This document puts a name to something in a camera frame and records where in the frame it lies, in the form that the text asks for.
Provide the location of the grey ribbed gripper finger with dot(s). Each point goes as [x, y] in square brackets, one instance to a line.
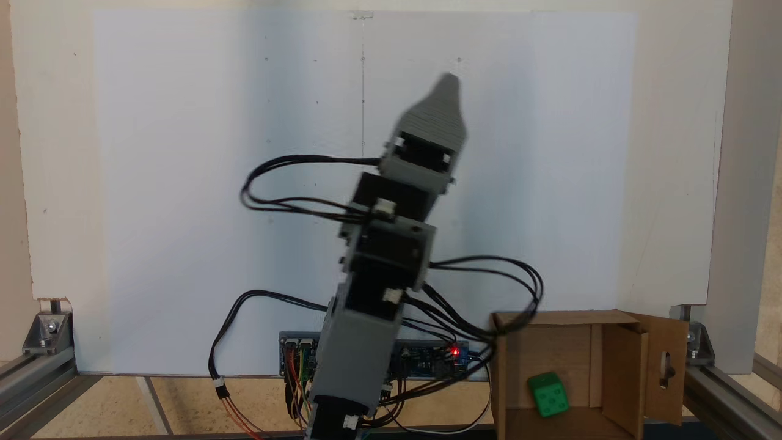
[437, 116]

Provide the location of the green dice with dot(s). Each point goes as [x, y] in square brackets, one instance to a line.
[550, 396]

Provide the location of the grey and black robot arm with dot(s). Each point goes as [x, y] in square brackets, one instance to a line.
[360, 351]

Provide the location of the blue circuit board with capacitors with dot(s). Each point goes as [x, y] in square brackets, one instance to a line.
[421, 360]

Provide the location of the brown cardboard box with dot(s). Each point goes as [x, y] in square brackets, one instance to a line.
[562, 348]

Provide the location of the white paper sheet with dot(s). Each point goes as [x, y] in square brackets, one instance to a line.
[183, 183]

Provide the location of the metal corner bracket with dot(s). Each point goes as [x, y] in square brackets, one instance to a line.
[702, 348]
[49, 333]

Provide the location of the aluminium frame rail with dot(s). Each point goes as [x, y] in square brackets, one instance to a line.
[30, 386]
[733, 397]

